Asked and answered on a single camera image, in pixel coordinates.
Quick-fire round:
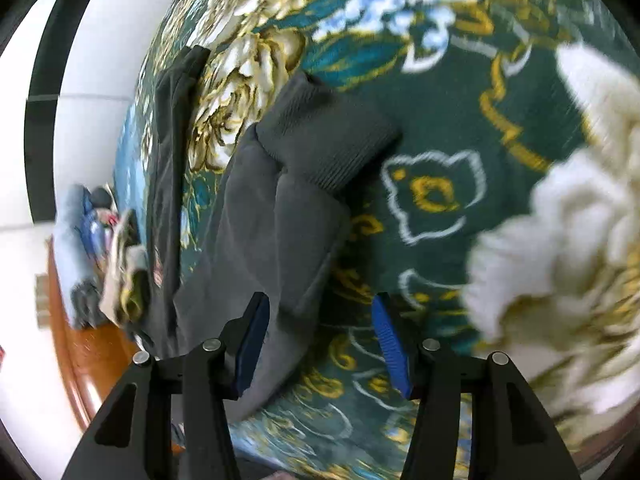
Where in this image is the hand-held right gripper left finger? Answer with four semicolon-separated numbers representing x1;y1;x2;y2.
61;291;271;480

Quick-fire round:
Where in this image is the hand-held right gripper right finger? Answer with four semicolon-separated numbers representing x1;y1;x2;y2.
371;292;584;480

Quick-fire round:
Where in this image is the grey sweatshirt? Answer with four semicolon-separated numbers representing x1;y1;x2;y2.
143;45;404;480

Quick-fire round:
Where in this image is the pile of folded clothes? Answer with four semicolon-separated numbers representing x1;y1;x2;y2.
53;184;151;331

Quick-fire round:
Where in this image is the green floral printed blanket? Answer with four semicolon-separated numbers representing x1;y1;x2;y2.
114;0;640;480

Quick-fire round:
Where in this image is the wooden bed frame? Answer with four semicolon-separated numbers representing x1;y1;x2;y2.
46;240;141;433

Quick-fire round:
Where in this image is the white wall socket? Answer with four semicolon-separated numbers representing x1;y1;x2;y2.
34;273;53;330

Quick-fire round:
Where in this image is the black window frame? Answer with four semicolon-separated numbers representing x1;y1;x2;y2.
26;0;118;226

